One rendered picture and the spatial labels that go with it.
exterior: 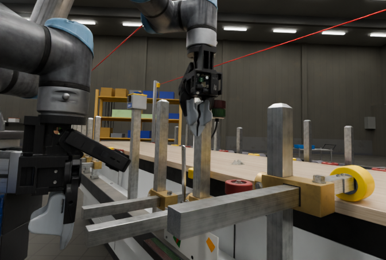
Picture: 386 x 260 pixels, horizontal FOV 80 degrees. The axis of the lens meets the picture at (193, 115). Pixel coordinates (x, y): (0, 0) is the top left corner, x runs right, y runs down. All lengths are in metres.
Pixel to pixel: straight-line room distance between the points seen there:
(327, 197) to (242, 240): 0.49
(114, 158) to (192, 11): 0.38
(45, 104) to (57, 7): 0.49
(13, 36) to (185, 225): 0.31
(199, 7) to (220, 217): 0.47
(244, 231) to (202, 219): 0.58
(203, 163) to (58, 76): 0.42
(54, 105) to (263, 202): 0.34
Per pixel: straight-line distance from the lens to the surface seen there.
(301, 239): 0.75
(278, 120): 0.47
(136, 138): 1.10
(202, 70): 0.53
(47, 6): 0.86
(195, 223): 0.29
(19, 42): 0.38
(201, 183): 0.66
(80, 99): 0.41
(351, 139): 1.58
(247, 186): 0.69
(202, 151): 0.64
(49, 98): 0.41
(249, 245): 0.88
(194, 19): 0.59
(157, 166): 0.87
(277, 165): 0.48
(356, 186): 0.66
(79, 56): 0.42
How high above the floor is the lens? 1.05
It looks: 4 degrees up
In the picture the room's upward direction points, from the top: 2 degrees clockwise
